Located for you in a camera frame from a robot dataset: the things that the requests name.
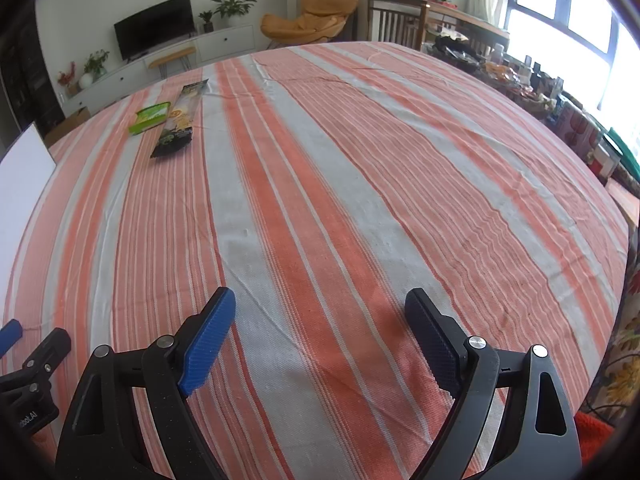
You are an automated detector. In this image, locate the white television cabinet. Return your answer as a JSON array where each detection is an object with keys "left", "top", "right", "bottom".
[{"left": 62, "top": 23, "right": 257, "bottom": 111}]

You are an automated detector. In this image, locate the brown cardboard box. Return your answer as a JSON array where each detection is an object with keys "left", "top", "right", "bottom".
[{"left": 43, "top": 106, "right": 92, "bottom": 144}]

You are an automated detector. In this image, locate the dark bowl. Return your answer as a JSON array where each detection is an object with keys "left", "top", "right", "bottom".
[{"left": 430, "top": 29, "right": 484, "bottom": 69}]

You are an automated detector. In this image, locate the black television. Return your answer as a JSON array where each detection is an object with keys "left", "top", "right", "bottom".
[{"left": 113, "top": 0, "right": 197, "bottom": 63}]

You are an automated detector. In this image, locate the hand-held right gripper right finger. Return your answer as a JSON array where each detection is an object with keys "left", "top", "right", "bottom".
[{"left": 405, "top": 287, "right": 583, "bottom": 480}]

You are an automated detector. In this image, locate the orange fluffy clothing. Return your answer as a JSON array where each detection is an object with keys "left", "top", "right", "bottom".
[{"left": 572, "top": 409, "right": 617, "bottom": 462}]

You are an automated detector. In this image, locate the green snack packet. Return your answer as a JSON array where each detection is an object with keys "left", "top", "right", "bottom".
[{"left": 128, "top": 101, "right": 174, "bottom": 137}]

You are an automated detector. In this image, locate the orange striped tablecloth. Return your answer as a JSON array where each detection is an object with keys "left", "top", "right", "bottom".
[{"left": 0, "top": 41, "right": 630, "bottom": 480}]

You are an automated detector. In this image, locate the large leafy plant white pot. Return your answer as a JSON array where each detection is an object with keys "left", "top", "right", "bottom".
[{"left": 210, "top": 0, "right": 258, "bottom": 29}]

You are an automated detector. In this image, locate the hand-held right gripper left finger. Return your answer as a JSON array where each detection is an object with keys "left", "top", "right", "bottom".
[{"left": 55, "top": 286, "right": 237, "bottom": 480}]

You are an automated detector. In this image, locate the green plant with flowers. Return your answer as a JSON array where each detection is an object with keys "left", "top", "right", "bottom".
[{"left": 82, "top": 49, "right": 111, "bottom": 81}]

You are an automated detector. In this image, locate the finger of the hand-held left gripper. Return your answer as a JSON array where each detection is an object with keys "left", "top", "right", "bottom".
[
  {"left": 0, "top": 328, "right": 72, "bottom": 399},
  {"left": 0, "top": 318, "right": 24, "bottom": 359}
]

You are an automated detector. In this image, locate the orange lounge chair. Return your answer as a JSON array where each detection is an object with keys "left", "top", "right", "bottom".
[{"left": 260, "top": 0, "right": 359, "bottom": 49}]

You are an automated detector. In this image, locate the dark display cabinet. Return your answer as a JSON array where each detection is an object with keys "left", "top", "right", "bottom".
[{"left": 0, "top": 24, "right": 66, "bottom": 137}]

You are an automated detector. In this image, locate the large window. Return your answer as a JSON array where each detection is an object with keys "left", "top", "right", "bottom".
[{"left": 502, "top": 0, "right": 640, "bottom": 162}]

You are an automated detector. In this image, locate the wooden sideboard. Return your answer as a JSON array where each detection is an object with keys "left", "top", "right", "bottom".
[{"left": 427, "top": 0, "right": 511, "bottom": 57}]

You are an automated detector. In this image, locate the long yellow and black packet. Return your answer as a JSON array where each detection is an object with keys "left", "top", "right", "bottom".
[{"left": 150, "top": 79, "right": 209, "bottom": 160}]

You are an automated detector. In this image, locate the green cloth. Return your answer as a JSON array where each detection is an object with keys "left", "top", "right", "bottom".
[{"left": 604, "top": 127, "right": 640, "bottom": 182}]

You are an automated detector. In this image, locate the wooden bench with hairpin legs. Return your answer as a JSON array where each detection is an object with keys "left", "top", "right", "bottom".
[{"left": 148, "top": 46, "right": 198, "bottom": 79}]

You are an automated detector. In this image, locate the white cardboard box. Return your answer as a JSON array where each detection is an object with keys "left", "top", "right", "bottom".
[{"left": 0, "top": 122, "right": 58, "bottom": 267}]

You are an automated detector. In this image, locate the dark wooden chair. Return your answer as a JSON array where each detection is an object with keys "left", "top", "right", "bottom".
[{"left": 367, "top": 0, "right": 430, "bottom": 51}]

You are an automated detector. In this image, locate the bowl of mixed snacks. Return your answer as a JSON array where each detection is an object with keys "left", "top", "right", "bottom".
[{"left": 482, "top": 57, "right": 531, "bottom": 92}]

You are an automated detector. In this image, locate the red flower bouquet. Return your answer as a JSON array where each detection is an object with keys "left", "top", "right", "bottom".
[{"left": 56, "top": 61, "right": 77, "bottom": 96}]

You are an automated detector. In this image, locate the floral patterned cloth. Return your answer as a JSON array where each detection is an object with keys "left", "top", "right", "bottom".
[{"left": 597, "top": 259, "right": 640, "bottom": 422}]

